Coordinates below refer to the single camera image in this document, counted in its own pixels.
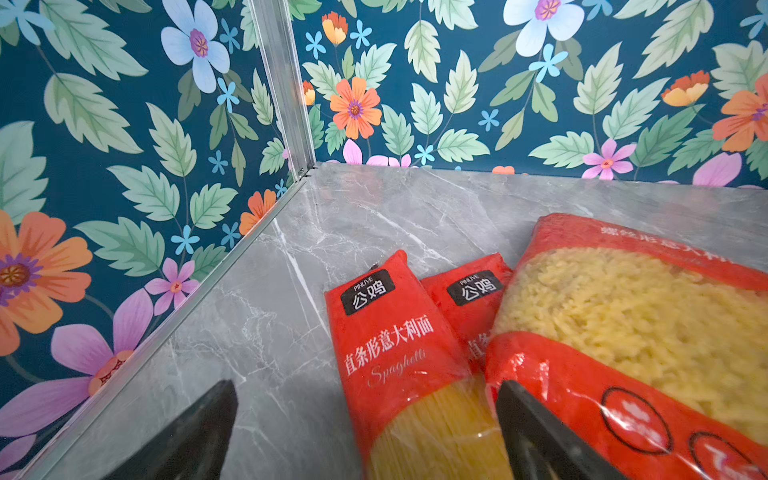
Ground red fusilli pasta bag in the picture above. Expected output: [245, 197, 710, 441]
[485, 213, 767, 479]

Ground red spaghetti bag behind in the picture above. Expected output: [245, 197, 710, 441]
[421, 253, 513, 374]

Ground red spaghetti bag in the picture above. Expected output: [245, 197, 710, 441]
[421, 253, 513, 374]
[325, 250, 512, 479]

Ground red spaghetti bag front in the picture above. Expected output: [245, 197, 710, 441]
[325, 250, 512, 479]

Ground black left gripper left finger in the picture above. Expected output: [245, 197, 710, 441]
[106, 380, 238, 479]

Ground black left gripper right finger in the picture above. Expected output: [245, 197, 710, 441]
[496, 381, 624, 480]

